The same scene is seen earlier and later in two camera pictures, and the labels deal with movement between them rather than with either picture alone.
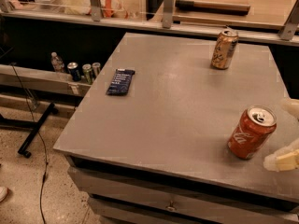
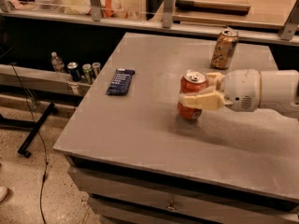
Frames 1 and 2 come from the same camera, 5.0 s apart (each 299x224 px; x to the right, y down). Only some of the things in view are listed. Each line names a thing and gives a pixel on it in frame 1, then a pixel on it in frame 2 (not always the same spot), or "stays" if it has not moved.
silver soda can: x=95 y=68 stays
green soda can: x=88 y=73 stays
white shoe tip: x=4 y=192 stays
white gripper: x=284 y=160 → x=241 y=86
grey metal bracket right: x=291 y=23 stays
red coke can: x=255 y=127 → x=192 y=81
